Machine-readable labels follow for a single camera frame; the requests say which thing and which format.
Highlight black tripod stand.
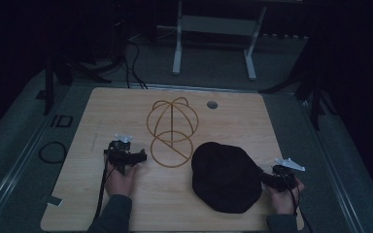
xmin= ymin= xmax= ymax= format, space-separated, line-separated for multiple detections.
xmin=43 ymin=53 xmax=113 ymax=117
xmin=257 ymin=32 xmax=339 ymax=131

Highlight hand-held gripper cable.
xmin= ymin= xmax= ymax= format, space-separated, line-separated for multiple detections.
xmin=279 ymin=169 xmax=315 ymax=233
xmin=91 ymin=163 xmax=111 ymax=224

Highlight black cable loop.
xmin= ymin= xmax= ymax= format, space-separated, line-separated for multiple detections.
xmin=38 ymin=141 xmax=68 ymax=165

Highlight left hand-held gripper cable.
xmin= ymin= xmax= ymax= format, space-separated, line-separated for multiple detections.
xmin=91 ymin=163 xmax=111 ymax=224

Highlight white metal desk frame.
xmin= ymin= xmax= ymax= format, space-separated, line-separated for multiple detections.
xmin=171 ymin=0 xmax=269 ymax=82

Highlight right hand-held gripper cable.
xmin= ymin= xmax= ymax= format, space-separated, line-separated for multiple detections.
xmin=279 ymin=169 xmax=315 ymax=233

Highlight grey tape piece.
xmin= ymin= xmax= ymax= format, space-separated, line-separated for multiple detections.
xmin=46 ymin=195 xmax=64 ymax=208

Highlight black floor cables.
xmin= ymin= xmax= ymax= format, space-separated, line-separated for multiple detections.
xmin=121 ymin=38 xmax=150 ymax=90

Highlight person's right hand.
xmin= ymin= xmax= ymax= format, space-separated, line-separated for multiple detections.
xmin=263 ymin=177 xmax=306 ymax=216

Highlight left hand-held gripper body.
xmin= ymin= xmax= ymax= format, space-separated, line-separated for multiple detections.
xmin=103 ymin=133 xmax=134 ymax=176

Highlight black hat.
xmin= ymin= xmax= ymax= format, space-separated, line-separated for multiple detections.
xmin=190 ymin=141 xmax=264 ymax=215

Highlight person's left hand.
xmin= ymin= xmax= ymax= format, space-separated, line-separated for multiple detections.
xmin=104 ymin=159 xmax=140 ymax=199

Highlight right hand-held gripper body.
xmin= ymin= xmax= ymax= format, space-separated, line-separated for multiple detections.
xmin=270 ymin=157 xmax=306 ymax=192

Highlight gold wire hat stand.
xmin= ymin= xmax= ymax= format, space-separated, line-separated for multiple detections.
xmin=146 ymin=96 xmax=200 ymax=169

